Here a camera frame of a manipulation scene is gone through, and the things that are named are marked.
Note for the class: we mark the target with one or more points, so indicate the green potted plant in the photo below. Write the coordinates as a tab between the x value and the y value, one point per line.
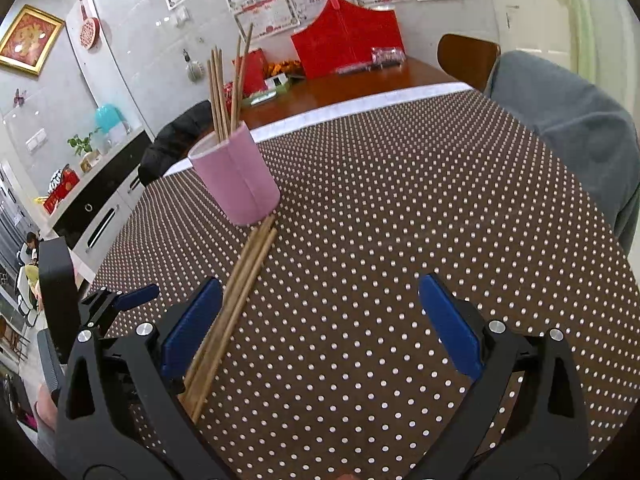
83	148

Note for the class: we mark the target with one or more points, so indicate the wooden chopstick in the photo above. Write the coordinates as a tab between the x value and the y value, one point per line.
222	336
203	369
264	226
243	61
230	287
216	82
235	87
222	95
213	99

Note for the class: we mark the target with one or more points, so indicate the gold framed red picture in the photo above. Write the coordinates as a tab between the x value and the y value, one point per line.
29	40

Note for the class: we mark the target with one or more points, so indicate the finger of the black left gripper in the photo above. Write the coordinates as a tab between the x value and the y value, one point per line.
136	298

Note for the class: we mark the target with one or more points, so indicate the black jacket on chair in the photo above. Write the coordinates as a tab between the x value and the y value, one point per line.
174	141

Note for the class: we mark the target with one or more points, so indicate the turquoise white container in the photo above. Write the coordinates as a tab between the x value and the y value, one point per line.
112	125

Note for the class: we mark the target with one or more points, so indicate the left hand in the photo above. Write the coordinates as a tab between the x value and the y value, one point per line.
45	409

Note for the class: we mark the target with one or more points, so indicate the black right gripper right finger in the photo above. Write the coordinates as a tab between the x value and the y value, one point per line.
523	416

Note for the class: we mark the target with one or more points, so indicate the red gift bag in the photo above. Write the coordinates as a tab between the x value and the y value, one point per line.
343	35

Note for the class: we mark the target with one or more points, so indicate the wooden chopstick in bundle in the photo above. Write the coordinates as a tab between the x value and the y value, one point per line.
203	369
230	287
264	226
222	336

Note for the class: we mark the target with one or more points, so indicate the wooden chopstick in holder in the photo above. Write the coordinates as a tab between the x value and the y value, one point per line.
235	87
243	61

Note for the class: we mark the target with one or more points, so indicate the pink cylindrical utensil holder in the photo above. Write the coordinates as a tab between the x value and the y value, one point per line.
236	176

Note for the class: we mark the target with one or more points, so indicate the grey cloth on chair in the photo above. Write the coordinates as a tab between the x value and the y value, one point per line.
593	135

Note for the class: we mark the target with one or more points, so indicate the red round wall ornament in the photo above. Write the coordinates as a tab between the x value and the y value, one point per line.
90	28

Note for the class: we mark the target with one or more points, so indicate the white black sideboard cabinet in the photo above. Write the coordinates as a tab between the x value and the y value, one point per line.
92	214

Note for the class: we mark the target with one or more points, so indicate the small red box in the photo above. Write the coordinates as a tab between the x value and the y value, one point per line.
255	72

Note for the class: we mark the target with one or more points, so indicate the brown wooden chair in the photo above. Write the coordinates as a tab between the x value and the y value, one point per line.
470	60

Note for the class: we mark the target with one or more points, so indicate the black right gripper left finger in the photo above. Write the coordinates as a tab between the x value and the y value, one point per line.
119	416

